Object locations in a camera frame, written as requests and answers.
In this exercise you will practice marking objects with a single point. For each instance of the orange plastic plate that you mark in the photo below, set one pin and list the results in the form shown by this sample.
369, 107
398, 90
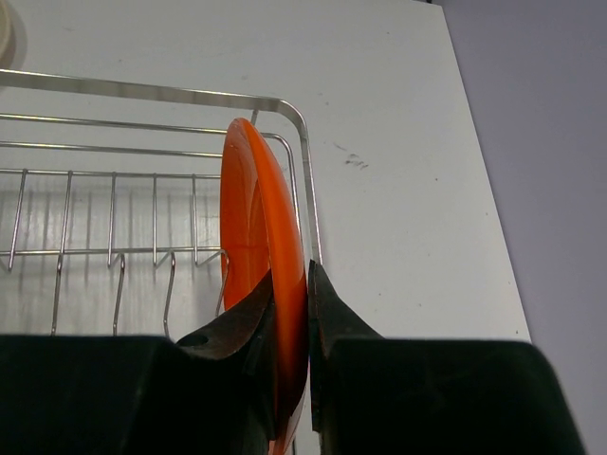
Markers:
259, 233

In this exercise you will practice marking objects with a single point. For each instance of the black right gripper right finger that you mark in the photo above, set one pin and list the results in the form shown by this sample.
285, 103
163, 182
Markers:
377, 395

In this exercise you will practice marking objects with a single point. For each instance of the wire dish rack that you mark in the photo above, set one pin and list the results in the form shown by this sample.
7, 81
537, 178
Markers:
113, 202

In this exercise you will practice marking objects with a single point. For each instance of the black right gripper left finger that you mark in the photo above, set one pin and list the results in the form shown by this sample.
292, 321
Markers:
211, 392

